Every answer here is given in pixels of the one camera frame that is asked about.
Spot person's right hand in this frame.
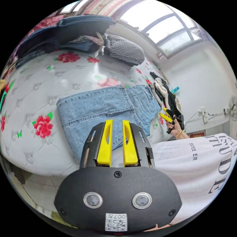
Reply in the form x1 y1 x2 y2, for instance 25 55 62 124
167 120 184 138

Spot checkered pillow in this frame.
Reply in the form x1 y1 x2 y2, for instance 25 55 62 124
105 35 145 67

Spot white fan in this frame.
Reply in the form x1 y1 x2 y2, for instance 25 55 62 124
223 95 237 119

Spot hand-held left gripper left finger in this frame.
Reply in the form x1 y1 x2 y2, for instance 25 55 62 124
96 119 113 165

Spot black and white garment heap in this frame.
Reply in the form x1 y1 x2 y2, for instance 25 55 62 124
149 71 182 117

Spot white power strip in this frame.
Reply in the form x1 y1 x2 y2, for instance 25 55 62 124
199 106 208 123

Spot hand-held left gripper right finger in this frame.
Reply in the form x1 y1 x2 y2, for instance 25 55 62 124
122 120 139 166

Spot window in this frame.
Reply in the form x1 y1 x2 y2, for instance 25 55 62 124
118 4 204 60

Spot person's body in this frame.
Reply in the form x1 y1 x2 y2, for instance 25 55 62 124
150 132 237 225

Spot person's right forearm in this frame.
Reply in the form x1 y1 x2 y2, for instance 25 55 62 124
175 131 190 139

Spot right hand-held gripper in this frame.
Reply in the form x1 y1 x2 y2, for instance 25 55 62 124
159 107 185 134

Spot pile of clothes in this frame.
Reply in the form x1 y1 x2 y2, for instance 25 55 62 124
14 15 117 69

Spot bed with flowered quilt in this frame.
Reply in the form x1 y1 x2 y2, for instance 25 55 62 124
0 48 184 177

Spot blue jeans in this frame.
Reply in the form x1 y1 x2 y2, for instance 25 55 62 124
56 85 161 163

